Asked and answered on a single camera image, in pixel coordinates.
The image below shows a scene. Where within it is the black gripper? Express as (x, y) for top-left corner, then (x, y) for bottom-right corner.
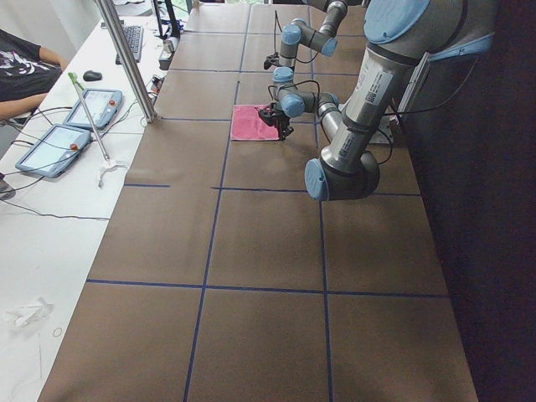
(255, 105), (290, 133)
(263, 52), (280, 70)

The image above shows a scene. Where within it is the pink towel with white trim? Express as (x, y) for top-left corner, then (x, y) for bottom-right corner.
(230, 105), (279, 141)

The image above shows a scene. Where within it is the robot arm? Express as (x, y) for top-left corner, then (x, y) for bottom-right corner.
(257, 1), (498, 201)
(263, 0), (366, 70)

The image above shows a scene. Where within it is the black computer keyboard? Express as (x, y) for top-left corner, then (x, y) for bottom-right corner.
(123, 26), (144, 63)

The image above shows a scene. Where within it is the upper teach pendant tablet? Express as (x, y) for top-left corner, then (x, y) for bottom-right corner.
(64, 88), (123, 130)

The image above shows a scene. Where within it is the teach pendant tablet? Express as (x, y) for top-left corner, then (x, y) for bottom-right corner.
(15, 124), (91, 178)
(64, 88), (123, 130)

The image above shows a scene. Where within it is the long reacher grabber stick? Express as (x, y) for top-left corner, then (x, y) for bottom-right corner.
(68, 72), (128, 188)

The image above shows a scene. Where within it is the black computer mouse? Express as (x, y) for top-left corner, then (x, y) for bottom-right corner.
(83, 70), (103, 82)

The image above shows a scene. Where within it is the lower teach pendant tablet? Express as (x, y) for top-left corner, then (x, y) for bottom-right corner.
(15, 124), (91, 178)

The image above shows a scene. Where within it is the seated person in black shirt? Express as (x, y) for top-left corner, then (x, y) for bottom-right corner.
(1, 30), (69, 121)

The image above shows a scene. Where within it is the crumpled white tissue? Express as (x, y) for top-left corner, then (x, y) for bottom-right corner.
(1, 297), (54, 329)

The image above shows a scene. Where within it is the black braided right cable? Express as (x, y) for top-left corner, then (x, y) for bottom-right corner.
(271, 10), (281, 55)

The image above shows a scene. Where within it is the black braided cable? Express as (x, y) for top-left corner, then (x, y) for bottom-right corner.
(271, 10), (281, 55)
(267, 79), (323, 106)

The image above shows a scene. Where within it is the black braided left cable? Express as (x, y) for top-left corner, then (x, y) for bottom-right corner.
(267, 79), (323, 106)

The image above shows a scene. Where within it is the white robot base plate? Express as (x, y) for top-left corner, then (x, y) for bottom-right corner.
(369, 116), (398, 145)

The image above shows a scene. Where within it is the aluminium frame post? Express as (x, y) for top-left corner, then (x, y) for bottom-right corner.
(95, 0), (157, 123)

